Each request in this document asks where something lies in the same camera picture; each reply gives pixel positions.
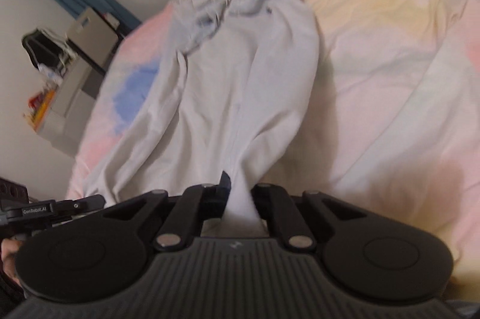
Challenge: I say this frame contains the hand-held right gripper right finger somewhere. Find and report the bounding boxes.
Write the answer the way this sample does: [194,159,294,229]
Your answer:
[250,183,370,253]

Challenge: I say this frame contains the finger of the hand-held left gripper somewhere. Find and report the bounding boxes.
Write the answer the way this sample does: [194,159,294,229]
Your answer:
[54,194,107,220]

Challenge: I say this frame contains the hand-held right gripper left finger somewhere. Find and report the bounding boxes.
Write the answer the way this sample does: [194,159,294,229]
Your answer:
[101,171,232,251]

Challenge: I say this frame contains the white t-shirt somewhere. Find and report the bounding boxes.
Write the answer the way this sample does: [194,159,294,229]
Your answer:
[78,0,322,242]

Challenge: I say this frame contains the person's left hand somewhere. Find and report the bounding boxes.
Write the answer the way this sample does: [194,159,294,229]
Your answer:
[0,238,25,285]

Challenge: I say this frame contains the white desk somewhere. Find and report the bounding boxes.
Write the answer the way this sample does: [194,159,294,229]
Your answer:
[35,52,106,159]

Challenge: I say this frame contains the colourful packets on desk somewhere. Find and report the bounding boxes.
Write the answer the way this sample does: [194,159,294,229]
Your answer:
[23,88,59,132]

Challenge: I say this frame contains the black hanging bag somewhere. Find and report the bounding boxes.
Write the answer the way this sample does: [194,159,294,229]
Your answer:
[21,28,71,75]

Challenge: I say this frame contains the pastel tie-dye bedsheet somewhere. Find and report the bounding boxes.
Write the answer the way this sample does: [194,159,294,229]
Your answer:
[64,0,480,306]

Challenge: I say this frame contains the beige chair with black frame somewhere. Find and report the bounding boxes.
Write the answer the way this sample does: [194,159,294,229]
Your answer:
[65,7,125,76]

